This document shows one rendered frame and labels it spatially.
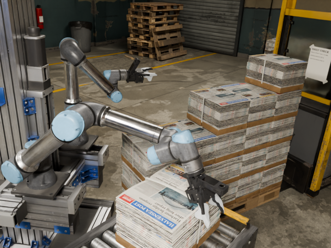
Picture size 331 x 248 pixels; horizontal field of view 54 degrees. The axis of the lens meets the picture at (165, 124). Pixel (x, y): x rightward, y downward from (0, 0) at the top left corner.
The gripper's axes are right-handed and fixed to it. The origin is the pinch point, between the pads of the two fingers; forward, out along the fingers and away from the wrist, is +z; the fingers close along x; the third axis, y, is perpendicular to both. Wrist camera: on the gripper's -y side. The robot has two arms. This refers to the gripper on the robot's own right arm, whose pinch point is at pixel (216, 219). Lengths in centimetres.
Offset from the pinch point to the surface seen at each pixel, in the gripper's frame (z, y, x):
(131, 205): -15.7, 21.7, 18.3
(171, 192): -12.7, 17.4, 0.9
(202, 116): -29, 68, -102
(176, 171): -16.9, 23.7, -12.0
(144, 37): -225, 491, -539
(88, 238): -5, 50, 25
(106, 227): -5, 49, 16
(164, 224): -7.4, 8.4, 17.7
